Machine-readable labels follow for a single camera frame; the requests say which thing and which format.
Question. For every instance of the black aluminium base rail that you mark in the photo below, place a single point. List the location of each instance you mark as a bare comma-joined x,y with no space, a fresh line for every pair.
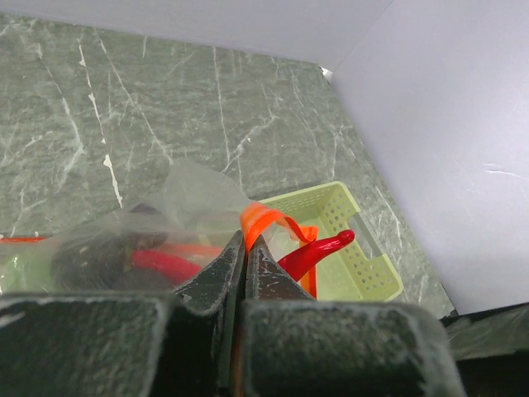
497,332

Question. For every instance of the dark purple plum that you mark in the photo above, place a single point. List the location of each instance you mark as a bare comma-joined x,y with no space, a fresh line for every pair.
104,262

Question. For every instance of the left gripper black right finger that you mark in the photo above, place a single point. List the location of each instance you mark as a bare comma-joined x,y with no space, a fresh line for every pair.
293,345

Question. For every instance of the cream plastic basket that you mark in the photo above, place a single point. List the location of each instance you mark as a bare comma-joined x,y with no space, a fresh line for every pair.
358,272

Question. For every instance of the white corner clip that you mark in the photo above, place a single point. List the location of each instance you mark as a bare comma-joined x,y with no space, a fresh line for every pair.
326,73

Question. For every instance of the clear zip bag orange zipper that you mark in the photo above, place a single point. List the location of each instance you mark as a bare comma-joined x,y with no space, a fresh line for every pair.
197,208

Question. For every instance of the red chili pepper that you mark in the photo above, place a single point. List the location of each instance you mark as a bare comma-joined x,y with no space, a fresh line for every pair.
175,268
301,261

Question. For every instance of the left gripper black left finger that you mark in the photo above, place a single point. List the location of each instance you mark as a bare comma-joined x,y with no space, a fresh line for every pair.
125,344

